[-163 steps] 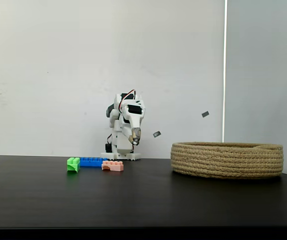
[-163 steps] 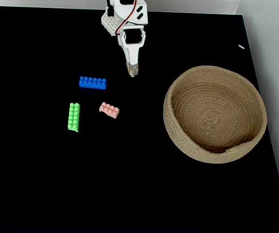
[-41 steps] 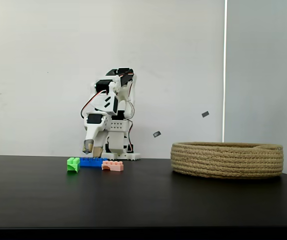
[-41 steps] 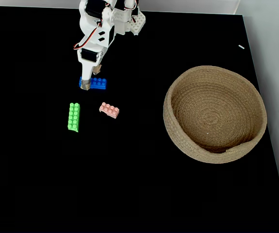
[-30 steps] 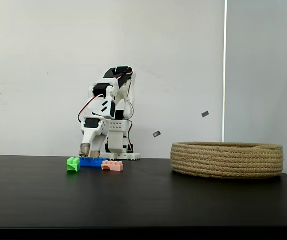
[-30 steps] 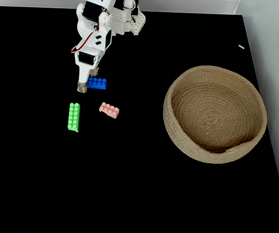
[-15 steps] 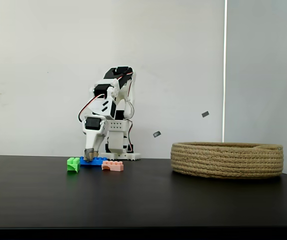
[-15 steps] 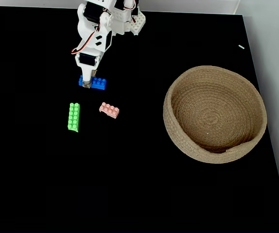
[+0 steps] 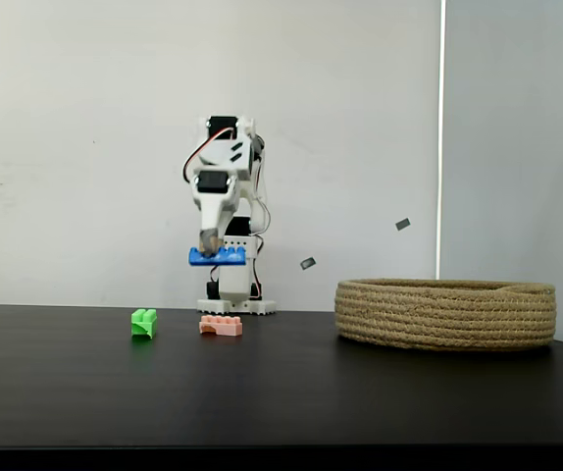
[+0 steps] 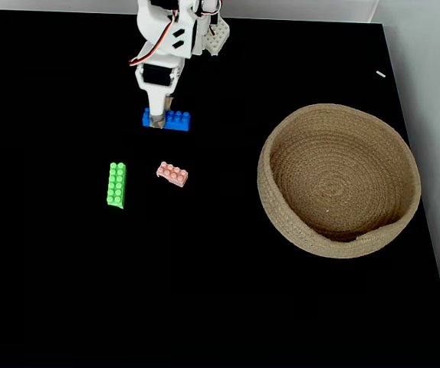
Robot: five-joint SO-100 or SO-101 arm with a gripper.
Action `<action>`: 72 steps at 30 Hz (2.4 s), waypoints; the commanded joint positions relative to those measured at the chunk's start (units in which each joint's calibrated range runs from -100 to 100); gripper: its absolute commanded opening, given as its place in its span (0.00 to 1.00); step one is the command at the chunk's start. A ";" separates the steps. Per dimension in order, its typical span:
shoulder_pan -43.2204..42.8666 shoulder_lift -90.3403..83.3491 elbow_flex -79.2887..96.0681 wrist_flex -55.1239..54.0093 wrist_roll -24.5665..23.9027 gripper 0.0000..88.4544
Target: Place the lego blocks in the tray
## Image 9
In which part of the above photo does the blue lego block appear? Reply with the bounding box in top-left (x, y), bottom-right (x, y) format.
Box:
top-left (186, 246), bottom-right (247, 268)

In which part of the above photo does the woven rope basket tray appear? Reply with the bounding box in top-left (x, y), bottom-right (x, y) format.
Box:
top-left (333, 278), bottom-right (557, 351)

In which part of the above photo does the white vertical wall strip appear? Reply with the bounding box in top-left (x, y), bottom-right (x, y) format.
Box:
top-left (436, 0), bottom-right (448, 281)

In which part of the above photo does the pink lego block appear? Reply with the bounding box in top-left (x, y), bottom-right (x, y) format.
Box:
top-left (198, 315), bottom-right (243, 338)

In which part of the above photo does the green lego block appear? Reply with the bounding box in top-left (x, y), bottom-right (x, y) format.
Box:
top-left (130, 308), bottom-right (158, 340)

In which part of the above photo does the red black servo cable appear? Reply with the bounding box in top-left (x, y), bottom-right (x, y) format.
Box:
top-left (182, 126), bottom-right (239, 185)

